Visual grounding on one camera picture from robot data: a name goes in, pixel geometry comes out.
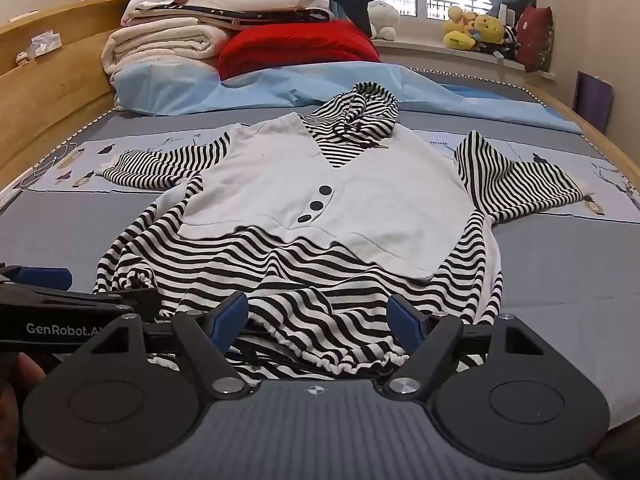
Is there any wooden bed frame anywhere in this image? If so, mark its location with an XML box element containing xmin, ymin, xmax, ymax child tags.
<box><xmin>0</xmin><ymin>0</ymin><xmax>640</xmax><ymax>197</ymax></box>

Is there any dark trimmed folded blanket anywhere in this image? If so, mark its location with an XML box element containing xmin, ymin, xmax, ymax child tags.
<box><xmin>142</xmin><ymin>3</ymin><xmax>335</xmax><ymax>30</ymax></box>

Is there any black white striped hooded top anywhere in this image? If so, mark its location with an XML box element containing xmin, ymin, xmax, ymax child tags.
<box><xmin>92</xmin><ymin>81</ymin><xmax>597</xmax><ymax>382</ymax></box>

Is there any light blue sheet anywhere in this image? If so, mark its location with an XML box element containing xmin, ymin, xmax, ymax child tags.
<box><xmin>110</xmin><ymin>59</ymin><xmax>585</xmax><ymax>135</ymax></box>

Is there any purple mat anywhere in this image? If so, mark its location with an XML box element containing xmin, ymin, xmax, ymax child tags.
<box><xmin>574</xmin><ymin>70</ymin><xmax>614</xmax><ymax>134</ymax></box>

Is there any cream folded blanket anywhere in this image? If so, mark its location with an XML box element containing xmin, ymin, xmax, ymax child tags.
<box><xmin>101</xmin><ymin>16</ymin><xmax>237</xmax><ymax>79</ymax></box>

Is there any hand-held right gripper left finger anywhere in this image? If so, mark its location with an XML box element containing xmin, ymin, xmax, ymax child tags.
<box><xmin>75</xmin><ymin>291</ymin><xmax>250</xmax><ymax>401</ymax></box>

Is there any dark red cushion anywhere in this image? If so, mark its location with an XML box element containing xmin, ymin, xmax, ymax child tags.
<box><xmin>514</xmin><ymin>5</ymin><xmax>554</xmax><ymax>74</ymax></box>

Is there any person's left hand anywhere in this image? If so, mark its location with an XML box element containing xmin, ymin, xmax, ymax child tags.
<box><xmin>0</xmin><ymin>354</ymin><xmax>48</xmax><ymax>478</ymax></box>

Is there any tissue pack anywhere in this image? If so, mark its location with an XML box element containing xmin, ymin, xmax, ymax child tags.
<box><xmin>26</xmin><ymin>31</ymin><xmax>64</xmax><ymax>62</ymax></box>

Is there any white window sill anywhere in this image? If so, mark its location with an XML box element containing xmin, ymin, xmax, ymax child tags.
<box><xmin>371</xmin><ymin>36</ymin><xmax>557</xmax><ymax>82</ymax></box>

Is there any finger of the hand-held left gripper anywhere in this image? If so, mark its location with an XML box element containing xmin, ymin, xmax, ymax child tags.
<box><xmin>20</xmin><ymin>287</ymin><xmax>164</xmax><ymax>322</ymax></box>
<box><xmin>0</xmin><ymin>264</ymin><xmax>74</xmax><ymax>297</ymax></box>

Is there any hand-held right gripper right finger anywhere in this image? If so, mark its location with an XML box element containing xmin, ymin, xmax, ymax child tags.
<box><xmin>383</xmin><ymin>293</ymin><xmax>566</xmax><ymax>401</ymax></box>

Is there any white plush toy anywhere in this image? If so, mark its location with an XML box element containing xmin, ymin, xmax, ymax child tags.
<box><xmin>366</xmin><ymin>0</ymin><xmax>402</xmax><ymax>42</ymax></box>

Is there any yellow plush toy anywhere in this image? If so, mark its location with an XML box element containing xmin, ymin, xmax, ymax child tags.
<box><xmin>442</xmin><ymin>5</ymin><xmax>479</xmax><ymax>52</ymax></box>
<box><xmin>472</xmin><ymin>12</ymin><xmax>506</xmax><ymax>47</ymax></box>

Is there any black white striped plush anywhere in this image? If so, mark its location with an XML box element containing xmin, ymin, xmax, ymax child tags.
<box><xmin>497</xmin><ymin>24</ymin><xmax>520</xmax><ymax>60</ymax></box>

